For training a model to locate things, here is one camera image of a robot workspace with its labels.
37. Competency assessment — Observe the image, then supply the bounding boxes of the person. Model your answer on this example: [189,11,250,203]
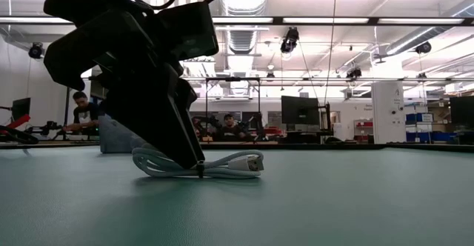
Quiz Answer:
[218,113,245,142]
[62,91,101,134]

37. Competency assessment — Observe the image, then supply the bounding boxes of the white USB cable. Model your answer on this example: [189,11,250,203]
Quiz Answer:
[132,147,265,180]

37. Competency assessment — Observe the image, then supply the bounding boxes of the black background station frame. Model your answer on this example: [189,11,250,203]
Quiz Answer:
[199,77,261,143]

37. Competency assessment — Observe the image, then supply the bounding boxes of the silver ceiling air duct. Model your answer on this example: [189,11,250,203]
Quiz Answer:
[218,0,270,95]

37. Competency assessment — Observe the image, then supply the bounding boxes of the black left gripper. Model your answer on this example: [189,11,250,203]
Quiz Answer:
[43,10,207,170]

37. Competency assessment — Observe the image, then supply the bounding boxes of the background robot arms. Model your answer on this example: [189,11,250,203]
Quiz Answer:
[25,121,71,140]

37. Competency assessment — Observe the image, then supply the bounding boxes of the small black monitor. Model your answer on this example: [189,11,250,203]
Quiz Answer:
[10,97,32,122]

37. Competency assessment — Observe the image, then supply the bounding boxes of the blue storage bin rack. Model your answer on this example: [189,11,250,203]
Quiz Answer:
[405,111,457,143]

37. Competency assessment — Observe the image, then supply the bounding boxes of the black computer monitor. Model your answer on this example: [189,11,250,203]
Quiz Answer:
[281,95,321,126]
[450,95,474,125]

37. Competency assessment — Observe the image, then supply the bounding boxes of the red storage bin shelf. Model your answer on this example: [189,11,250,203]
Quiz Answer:
[353,119,374,143]

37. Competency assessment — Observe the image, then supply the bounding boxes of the white square pillar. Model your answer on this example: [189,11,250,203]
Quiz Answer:
[371,82,407,144]

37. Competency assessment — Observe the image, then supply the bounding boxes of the red bar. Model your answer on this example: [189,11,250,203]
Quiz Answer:
[0,114,31,136]

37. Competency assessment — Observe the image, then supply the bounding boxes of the grey plastic bin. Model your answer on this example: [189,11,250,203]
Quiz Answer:
[98,114,149,154]

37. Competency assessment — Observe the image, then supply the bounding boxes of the black hose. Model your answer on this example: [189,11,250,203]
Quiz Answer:
[0,125,40,145]

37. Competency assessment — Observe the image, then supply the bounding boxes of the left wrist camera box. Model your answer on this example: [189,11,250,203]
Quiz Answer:
[155,1,219,62]

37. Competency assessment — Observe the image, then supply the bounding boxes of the black aluminium rig frame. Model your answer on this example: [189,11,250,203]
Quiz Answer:
[0,15,474,27]

